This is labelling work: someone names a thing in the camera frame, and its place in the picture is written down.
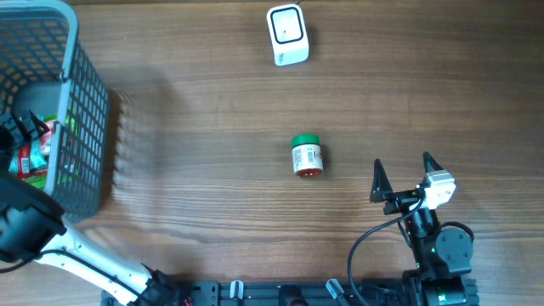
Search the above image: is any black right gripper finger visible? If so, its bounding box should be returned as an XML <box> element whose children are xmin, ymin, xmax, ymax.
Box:
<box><xmin>422</xmin><ymin>151</ymin><xmax>443</xmax><ymax>173</ymax></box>
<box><xmin>370</xmin><ymin>159</ymin><xmax>393</xmax><ymax>202</ymax></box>

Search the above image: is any green gummy candy bag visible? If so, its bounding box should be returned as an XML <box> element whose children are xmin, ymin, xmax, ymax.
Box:
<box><xmin>23</xmin><ymin>115</ymin><xmax>56</xmax><ymax>190</ymax></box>

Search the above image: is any green lid spread jar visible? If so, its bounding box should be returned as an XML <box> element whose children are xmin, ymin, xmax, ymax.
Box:
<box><xmin>291</xmin><ymin>134</ymin><xmax>324</xmax><ymax>178</ymax></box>

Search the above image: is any red snack stick packet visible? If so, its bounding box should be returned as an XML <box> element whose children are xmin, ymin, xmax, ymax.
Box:
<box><xmin>18</xmin><ymin>142</ymin><xmax>48</xmax><ymax>179</ymax></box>

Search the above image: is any red small carton box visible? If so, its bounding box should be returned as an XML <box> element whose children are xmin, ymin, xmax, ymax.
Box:
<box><xmin>40</xmin><ymin>119</ymin><xmax>56</xmax><ymax>156</ymax></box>

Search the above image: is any teal wipes packet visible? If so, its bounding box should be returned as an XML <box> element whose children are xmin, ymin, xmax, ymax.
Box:
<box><xmin>8</xmin><ymin>140</ymin><xmax>48</xmax><ymax>174</ymax></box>

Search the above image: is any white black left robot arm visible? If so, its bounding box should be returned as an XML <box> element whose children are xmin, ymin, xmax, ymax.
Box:
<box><xmin>1</xmin><ymin>169</ymin><xmax>180</xmax><ymax>305</ymax></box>

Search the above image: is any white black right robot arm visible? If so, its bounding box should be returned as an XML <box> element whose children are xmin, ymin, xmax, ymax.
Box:
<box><xmin>364</xmin><ymin>152</ymin><xmax>479</xmax><ymax>306</ymax></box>

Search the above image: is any white barcode scanner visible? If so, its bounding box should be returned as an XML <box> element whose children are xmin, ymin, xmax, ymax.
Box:
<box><xmin>266</xmin><ymin>3</ymin><xmax>309</xmax><ymax>66</ymax></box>

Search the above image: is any grey plastic mesh basket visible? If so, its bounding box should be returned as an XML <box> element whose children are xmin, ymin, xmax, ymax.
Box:
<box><xmin>1</xmin><ymin>1</ymin><xmax>110</xmax><ymax>223</ymax></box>

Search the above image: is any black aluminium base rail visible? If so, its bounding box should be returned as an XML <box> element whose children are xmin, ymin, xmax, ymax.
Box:
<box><xmin>100</xmin><ymin>278</ymin><xmax>480</xmax><ymax>306</ymax></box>

